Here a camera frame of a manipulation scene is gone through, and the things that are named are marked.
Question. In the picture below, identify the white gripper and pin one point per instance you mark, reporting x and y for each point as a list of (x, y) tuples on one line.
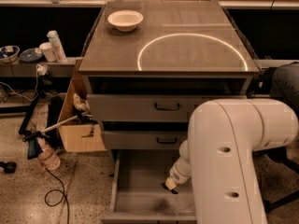
[(178, 175)]

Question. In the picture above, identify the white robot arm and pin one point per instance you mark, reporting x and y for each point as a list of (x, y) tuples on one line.
[(217, 156)]

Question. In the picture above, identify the grey open bottom drawer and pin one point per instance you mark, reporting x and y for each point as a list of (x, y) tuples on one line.
[(138, 195)]

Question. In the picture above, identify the grey middle drawer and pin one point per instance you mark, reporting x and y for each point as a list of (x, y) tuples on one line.
[(143, 140)]

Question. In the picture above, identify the grey top drawer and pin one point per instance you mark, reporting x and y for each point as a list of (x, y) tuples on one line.
[(147, 108)]

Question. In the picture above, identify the grey drawer cabinet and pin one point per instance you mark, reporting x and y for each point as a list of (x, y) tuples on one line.
[(180, 48)]

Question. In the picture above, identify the cardboard box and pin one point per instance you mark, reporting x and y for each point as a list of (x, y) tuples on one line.
[(78, 133)]

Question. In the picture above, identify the white rod tool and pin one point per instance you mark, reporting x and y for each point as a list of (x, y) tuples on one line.
[(60, 123)]

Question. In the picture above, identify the spray bottle with blue trigger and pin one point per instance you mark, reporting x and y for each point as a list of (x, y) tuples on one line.
[(39, 148)]

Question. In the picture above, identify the person leg in jeans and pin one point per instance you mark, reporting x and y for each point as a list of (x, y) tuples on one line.
[(285, 85)]

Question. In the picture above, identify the black bar leaning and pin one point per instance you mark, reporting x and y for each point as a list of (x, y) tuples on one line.
[(29, 114)]

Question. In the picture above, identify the black caster on floor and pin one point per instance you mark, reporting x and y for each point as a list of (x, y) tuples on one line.
[(9, 167)]

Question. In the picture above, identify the white paper bowl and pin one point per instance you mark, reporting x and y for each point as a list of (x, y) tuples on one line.
[(125, 20)]

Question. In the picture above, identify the white paper cup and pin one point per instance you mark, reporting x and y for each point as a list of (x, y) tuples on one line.
[(47, 51)]

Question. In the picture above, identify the white cylindrical canister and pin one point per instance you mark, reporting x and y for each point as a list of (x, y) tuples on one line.
[(57, 46)]

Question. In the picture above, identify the blue plate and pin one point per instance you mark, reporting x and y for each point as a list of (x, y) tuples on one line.
[(31, 55)]

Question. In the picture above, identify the bowl on left shelf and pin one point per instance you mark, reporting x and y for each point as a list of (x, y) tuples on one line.
[(9, 54)]

